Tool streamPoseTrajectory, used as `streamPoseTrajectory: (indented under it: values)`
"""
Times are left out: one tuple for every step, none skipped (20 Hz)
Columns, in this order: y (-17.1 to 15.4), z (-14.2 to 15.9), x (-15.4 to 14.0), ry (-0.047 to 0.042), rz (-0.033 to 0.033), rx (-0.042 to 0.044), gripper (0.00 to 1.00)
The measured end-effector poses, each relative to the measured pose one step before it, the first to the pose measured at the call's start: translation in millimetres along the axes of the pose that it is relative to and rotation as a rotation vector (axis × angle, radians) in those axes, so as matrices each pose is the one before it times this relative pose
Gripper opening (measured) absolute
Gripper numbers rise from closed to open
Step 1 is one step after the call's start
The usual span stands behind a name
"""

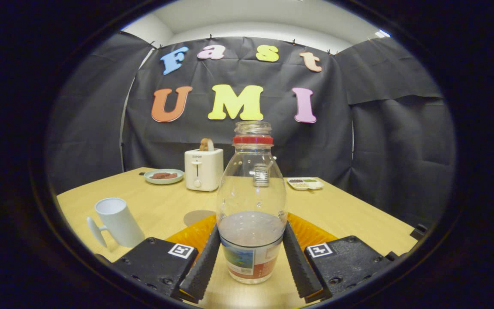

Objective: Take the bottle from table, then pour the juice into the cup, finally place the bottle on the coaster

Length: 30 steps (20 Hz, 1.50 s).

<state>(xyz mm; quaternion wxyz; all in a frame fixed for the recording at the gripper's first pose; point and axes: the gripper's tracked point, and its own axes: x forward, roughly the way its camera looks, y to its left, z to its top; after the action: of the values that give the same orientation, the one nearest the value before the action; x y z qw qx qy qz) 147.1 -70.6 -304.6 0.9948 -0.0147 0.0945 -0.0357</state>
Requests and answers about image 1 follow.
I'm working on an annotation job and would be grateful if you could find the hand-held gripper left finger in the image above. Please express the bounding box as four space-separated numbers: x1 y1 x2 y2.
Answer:
111 215 222 303

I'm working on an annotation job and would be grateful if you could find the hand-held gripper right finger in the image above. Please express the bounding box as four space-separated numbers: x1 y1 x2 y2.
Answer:
282 212 395 300

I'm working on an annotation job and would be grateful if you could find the round brown coaster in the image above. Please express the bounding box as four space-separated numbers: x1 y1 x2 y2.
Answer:
184 210 217 227

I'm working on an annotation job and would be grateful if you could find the clear plastic juice bottle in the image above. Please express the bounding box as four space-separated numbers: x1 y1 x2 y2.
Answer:
216 121 288 285

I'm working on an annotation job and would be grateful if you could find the white cup with handle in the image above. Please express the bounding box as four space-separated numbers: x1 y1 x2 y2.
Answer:
86 197 145 248

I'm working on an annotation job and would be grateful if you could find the wooden table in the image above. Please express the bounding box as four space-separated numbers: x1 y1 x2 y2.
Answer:
56 167 419 307

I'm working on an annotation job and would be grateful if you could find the white divided food tray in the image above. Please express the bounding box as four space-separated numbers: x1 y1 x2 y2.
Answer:
287 177 324 191

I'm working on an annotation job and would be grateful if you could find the pale green plate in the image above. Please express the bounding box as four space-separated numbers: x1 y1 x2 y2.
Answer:
144 169 185 185

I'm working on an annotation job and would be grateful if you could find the white toaster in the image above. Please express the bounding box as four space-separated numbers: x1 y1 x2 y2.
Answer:
184 148 224 192

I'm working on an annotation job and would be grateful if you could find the small metal wire basket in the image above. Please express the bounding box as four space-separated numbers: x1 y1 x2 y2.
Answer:
253 162 271 188

